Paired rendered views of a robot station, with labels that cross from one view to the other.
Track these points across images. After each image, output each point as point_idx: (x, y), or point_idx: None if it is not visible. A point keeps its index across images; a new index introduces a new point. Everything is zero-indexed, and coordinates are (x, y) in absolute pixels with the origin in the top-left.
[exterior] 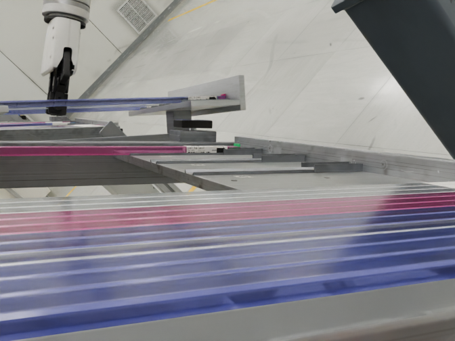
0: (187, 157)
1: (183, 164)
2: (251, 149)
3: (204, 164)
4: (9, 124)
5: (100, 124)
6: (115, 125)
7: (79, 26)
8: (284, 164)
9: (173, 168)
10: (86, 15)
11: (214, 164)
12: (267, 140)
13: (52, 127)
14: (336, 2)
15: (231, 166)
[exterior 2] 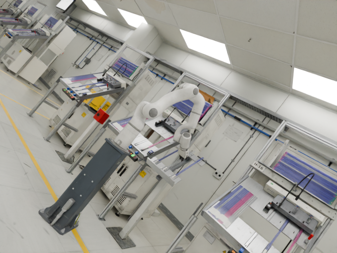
0: (146, 145)
1: (144, 139)
2: (140, 149)
3: (142, 140)
4: (274, 237)
5: (219, 222)
6: (200, 204)
7: (179, 147)
8: (134, 142)
9: (144, 137)
10: (179, 146)
11: (141, 140)
12: (138, 148)
13: (221, 204)
14: (129, 153)
15: (139, 139)
